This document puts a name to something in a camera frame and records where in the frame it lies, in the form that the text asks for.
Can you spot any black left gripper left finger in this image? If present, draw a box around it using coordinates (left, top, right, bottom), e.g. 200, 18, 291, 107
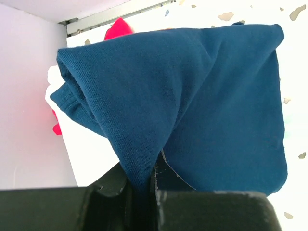
0, 164, 131, 231

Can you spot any red folded t-shirt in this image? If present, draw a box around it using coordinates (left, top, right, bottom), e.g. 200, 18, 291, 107
52, 18, 134, 135

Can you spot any blue Mickey t-shirt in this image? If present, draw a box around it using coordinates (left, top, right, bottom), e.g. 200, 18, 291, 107
50, 22, 288, 195

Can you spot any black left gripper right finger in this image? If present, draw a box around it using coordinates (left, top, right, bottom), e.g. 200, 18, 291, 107
151, 152, 282, 231

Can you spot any cream folded t-shirt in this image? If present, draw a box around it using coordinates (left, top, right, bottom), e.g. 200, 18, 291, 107
45, 66, 119, 187

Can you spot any aluminium frame rail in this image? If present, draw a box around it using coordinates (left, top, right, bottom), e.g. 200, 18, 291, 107
60, 0, 174, 37

